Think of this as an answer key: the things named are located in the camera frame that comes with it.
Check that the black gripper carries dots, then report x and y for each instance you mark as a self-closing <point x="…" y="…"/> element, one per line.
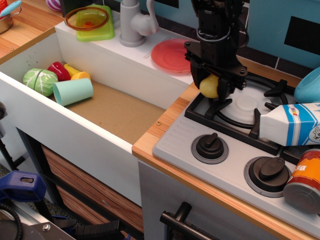
<point x="218" y="58"/>

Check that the yellow toy potato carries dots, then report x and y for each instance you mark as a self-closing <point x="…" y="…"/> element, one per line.
<point x="209" y="86"/>

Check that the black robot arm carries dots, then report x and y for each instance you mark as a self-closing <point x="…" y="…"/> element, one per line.
<point x="218" y="19"/>

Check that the red plastic plate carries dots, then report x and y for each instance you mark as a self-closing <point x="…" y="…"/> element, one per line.
<point x="170" y="55"/>

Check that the black stove grate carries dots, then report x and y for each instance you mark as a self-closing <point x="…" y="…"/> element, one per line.
<point x="239" y="116"/>

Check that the left black stove knob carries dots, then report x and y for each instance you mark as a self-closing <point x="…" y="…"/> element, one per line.
<point x="210" y="147"/>

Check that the black stove knob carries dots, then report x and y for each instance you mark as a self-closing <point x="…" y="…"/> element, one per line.
<point x="267" y="174"/>
<point x="210" y="147"/>

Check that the white blue milk carton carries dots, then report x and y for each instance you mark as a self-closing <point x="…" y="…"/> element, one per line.
<point x="292" y="125"/>

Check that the grey toy faucet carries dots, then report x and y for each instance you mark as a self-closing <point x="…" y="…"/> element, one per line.
<point x="135" y="26"/>

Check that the light blue bowl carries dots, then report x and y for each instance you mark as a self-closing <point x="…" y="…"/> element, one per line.
<point x="308" y="90"/>

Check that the right black stove knob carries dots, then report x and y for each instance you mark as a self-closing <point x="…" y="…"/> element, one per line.
<point x="267" y="174"/>

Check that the green plastic container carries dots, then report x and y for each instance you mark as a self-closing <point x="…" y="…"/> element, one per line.
<point x="106" y="32"/>

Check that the white toy sink basin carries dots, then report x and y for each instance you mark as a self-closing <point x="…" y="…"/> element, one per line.
<point x="130" y="93"/>

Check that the orange toy fruit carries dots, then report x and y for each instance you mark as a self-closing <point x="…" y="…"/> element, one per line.
<point x="81" y="75"/>

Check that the orange transparent bowl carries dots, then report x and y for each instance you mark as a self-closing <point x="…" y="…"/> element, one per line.
<point x="86" y="18"/>

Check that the yellow toy banana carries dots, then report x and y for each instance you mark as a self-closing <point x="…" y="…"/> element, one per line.
<point x="71" y="70"/>

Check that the orange toy can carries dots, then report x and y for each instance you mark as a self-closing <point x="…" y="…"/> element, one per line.
<point x="302" y="191"/>

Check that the mint green plastic cup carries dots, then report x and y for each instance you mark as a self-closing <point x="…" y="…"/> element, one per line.
<point x="72" y="91"/>

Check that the red toy pepper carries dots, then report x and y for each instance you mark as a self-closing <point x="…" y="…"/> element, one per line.
<point x="60" y="71"/>

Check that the green toy cabbage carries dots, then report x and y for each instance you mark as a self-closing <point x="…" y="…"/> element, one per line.
<point x="40" y="80"/>

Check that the pink striped toy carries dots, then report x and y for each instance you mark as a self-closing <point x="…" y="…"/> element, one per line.
<point x="54" y="5"/>

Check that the small metal pot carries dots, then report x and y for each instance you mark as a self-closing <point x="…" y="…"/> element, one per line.
<point x="7" y="21"/>

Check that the blue clamp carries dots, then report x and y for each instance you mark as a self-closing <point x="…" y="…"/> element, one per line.
<point x="21" y="186"/>

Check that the black oven door handle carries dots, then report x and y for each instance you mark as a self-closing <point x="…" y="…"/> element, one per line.
<point x="179" y="229"/>

